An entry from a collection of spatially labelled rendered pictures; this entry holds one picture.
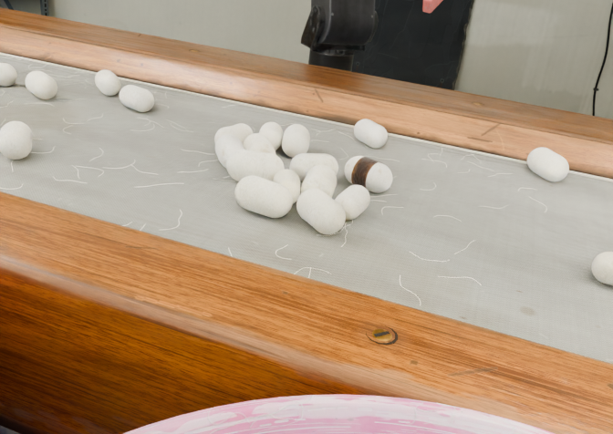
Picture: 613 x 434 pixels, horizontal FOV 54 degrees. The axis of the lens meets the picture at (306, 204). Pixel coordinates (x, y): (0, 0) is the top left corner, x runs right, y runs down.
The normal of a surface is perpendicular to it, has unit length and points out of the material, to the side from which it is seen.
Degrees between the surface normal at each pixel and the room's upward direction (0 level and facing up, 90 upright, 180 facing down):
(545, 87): 89
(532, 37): 90
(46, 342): 90
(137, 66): 45
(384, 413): 75
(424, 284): 0
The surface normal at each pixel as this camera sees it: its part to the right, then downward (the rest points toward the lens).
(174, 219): 0.11, -0.91
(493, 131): -0.16, -0.39
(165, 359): -0.33, 0.36
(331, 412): 0.16, 0.17
